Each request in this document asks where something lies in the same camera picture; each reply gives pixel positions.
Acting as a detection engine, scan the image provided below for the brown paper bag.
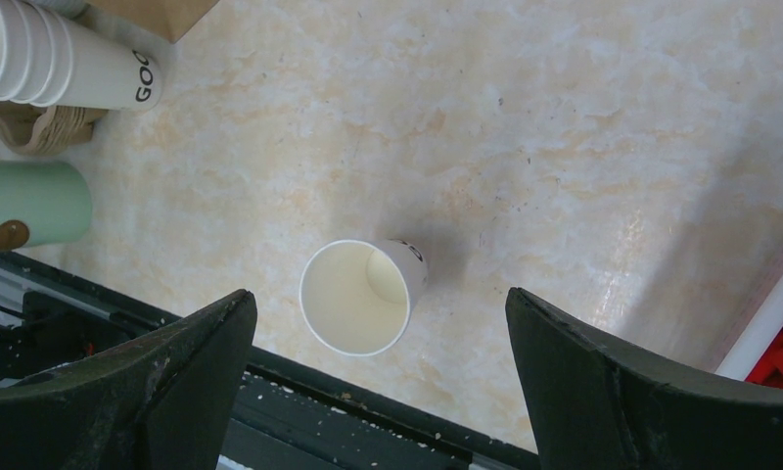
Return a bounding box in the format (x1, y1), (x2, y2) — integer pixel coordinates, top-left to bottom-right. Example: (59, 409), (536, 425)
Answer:
(88, 0), (218, 44)

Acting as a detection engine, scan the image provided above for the white plastic basket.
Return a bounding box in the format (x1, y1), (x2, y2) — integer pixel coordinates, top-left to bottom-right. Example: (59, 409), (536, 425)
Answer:
(715, 251), (783, 381)

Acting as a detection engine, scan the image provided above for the stack of white paper cups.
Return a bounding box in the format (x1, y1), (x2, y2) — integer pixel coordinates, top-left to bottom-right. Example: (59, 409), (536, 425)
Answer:
(0, 1), (163, 111)

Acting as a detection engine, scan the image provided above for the stack of cardboard cup carriers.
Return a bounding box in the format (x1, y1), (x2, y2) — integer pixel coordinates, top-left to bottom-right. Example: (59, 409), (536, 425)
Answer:
(0, 102), (108, 157)

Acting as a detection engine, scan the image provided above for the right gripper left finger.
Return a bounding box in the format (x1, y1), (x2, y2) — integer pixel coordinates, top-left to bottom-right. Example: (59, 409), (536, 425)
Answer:
(0, 289), (257, 469)

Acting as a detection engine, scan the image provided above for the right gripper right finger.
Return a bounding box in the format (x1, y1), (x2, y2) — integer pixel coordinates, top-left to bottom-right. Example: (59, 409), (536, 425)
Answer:
(505, 288), (783, 469)

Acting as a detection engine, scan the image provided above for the white paper coffee cup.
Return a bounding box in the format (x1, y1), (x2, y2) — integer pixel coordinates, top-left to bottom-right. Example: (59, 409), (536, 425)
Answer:
(299, 239), (429, 357)

